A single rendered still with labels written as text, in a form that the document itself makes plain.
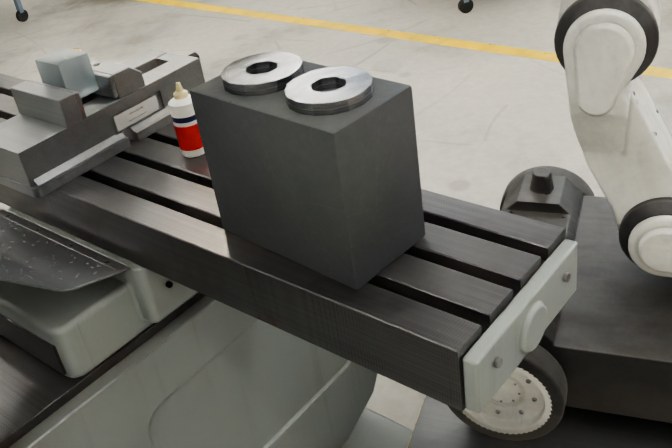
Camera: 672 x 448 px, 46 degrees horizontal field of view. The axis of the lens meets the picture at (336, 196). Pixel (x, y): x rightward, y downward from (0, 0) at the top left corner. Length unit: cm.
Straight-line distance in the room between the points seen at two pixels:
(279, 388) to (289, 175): 71
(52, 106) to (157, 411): 47
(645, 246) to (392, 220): 60
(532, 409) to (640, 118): 49
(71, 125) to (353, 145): 54
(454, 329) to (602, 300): 67
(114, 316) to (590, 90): 74
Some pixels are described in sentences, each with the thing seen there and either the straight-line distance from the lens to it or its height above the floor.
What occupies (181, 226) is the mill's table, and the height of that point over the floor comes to 95.
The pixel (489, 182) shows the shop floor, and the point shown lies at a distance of 284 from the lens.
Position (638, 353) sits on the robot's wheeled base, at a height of 57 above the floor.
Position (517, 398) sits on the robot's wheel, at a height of 48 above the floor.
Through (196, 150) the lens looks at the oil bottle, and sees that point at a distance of 116.
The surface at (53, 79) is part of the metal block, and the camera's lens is 124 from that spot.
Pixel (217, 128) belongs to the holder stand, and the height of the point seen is 110.
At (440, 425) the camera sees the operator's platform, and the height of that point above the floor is 40.
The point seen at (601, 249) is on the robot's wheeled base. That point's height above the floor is 57.
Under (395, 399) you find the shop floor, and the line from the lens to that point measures 205.
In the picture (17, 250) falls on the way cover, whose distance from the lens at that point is 119.
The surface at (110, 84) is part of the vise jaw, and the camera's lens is 123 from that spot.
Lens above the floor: 147
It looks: 31 degrees down
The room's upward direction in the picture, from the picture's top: 9 degrees counter-clockwise
